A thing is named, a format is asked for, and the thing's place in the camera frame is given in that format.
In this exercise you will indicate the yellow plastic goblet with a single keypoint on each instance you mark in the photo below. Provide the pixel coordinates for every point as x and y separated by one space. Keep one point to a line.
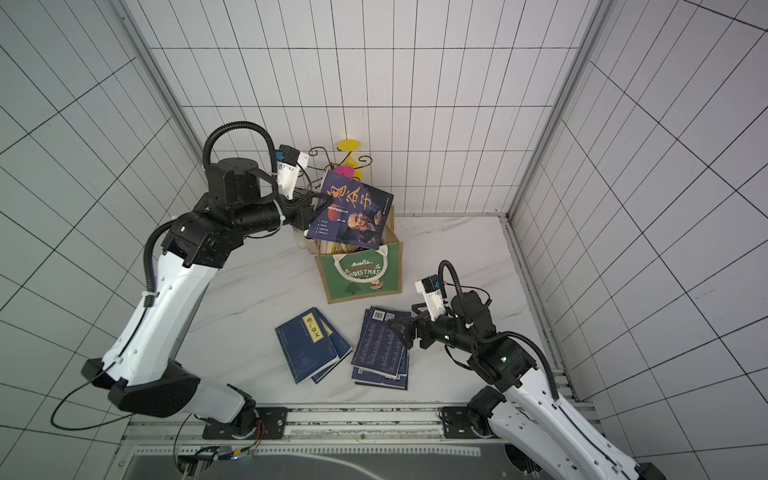
349 147

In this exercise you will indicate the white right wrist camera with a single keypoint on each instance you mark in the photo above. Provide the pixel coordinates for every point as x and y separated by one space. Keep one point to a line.
432 290

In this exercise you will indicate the dark metal cup stand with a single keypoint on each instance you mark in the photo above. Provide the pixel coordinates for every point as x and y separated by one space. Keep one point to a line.
365 160

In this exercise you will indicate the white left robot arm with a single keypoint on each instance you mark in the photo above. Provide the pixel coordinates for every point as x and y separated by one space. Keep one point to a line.
180 258

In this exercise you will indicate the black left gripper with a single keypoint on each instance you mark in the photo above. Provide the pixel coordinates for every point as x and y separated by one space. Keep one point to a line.
306 213

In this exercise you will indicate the dark blue portrait book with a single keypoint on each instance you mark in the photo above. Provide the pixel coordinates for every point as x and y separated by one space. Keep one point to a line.
356 215

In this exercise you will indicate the blue book with text grid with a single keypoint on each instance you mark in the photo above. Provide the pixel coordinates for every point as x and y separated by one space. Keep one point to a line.
378 350

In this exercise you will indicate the dark blue barcode book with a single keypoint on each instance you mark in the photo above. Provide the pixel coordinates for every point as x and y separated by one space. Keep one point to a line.
368 378

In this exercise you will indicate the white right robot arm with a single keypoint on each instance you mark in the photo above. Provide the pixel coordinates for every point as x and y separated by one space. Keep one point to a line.
520 403

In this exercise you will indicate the metal base rail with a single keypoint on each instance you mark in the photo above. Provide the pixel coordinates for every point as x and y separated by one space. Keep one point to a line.
354 428

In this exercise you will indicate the burlap Christmas canvas bag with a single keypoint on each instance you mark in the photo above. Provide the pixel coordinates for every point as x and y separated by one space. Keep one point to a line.
348 276

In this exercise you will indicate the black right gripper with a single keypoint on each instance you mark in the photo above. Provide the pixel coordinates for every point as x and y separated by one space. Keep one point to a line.
425 330

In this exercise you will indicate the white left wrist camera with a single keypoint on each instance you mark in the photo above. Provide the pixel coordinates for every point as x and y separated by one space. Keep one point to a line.
291 162

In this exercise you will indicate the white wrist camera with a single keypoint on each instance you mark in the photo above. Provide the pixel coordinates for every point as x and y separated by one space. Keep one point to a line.
432 290
291 162

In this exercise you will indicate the pink plastic goblet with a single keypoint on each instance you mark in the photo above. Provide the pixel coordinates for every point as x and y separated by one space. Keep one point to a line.
345 171

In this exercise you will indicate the blue book with label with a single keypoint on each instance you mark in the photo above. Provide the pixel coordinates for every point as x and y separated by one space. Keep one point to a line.
306 345

